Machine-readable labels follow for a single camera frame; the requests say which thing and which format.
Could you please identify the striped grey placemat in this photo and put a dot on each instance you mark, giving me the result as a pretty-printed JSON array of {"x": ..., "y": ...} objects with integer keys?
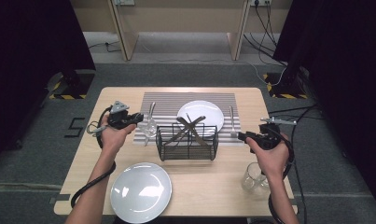
[{"x": 167, "y": 99}]

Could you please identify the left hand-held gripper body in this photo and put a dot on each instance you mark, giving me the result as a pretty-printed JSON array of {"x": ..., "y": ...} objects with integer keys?
[{"x": 120, "y": 119}]

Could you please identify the person's left hand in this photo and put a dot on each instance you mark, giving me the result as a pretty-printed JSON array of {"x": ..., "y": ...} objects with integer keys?
[{"x": 114, "y": 138}]

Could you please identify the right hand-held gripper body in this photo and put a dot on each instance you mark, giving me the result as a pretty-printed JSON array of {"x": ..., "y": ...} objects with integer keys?
[{"x": 269, "y": 137}]

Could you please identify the grey tape piece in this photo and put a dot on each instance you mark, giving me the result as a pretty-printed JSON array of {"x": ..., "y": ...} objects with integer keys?
[{"x": 59, "y": 198}]

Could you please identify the person's right hand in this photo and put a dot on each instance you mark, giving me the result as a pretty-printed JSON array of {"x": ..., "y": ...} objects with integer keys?
[{"x": 274, "y": 163}]

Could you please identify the white wall socket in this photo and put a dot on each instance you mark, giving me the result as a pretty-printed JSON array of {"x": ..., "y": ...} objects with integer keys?
[
  {"x": 123, "y": 2},
  {"x": 260, "y": 2}
]

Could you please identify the silver fork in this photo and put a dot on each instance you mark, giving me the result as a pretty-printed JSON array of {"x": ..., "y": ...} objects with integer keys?
[{"x": 232, "y": 123}]

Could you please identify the white round plate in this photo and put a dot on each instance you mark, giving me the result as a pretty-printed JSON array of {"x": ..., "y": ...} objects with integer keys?
[
  {"x": 140, "y": 193},
  {"x": 201, "y": 110}
]

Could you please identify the clear drinking glass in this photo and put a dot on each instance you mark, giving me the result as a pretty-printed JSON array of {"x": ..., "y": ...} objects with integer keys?
[
  {"x": 150, "y": 129},
  {"x": 251, "y": 182}
]

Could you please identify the silver table knife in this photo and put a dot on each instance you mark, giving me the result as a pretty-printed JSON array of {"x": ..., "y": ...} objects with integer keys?
[{"x": 152, "y": 107}]

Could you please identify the stand base with hazard tape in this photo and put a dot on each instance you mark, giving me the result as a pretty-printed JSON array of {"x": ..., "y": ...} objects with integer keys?
[
  {"x": 285, "y": 88},
  {"x": 73, "y": 87}
]

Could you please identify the light wooden desk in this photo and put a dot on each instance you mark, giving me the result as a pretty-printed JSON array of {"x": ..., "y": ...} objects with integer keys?
[{"x": 182, "y": 18}]

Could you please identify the black curtain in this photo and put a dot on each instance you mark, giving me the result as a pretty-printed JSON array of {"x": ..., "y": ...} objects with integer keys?
[
  {"x": 27, "y": 62},
  {"x": 347, "y": 77}
]

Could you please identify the silver cutlery piece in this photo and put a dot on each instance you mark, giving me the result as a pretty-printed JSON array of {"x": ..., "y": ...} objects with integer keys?
[
  {"x": 188, "y": 128},
  {"x": 188, "y": 118},
  {"x": 198, "y": 120}
]

